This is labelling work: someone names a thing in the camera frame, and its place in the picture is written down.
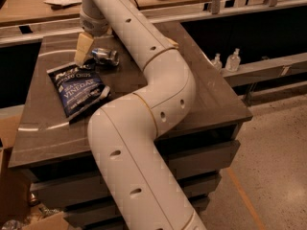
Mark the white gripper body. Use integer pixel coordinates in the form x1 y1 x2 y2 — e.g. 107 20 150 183
80 11 108 37

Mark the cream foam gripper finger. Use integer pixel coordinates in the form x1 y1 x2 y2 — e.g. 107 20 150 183
74 32 94 66

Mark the silver blue redbull can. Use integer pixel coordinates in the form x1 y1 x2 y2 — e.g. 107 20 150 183
92 48 119 66

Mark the blue salt vinegar chip bag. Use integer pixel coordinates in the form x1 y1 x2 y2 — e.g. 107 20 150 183
47 58 110 120

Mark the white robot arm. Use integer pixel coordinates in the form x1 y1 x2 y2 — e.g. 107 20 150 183
81 0 207 230

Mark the brown yellow chip bag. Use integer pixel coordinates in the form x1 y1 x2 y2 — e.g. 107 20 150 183
166 37 179 49

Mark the grey drawer cabinet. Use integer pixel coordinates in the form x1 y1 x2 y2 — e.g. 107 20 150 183
9 22 252 230

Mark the clear bottle left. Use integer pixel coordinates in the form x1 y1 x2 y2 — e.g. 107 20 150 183
211 54 223 72

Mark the clear bottle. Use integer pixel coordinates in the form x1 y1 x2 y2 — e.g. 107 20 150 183
211 54 223 72
225 48 241 72

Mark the clear bottle right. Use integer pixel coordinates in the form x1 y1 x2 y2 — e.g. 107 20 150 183
225 48 241 72

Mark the cardboard box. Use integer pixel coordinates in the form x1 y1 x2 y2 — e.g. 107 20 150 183
0 115 69 230

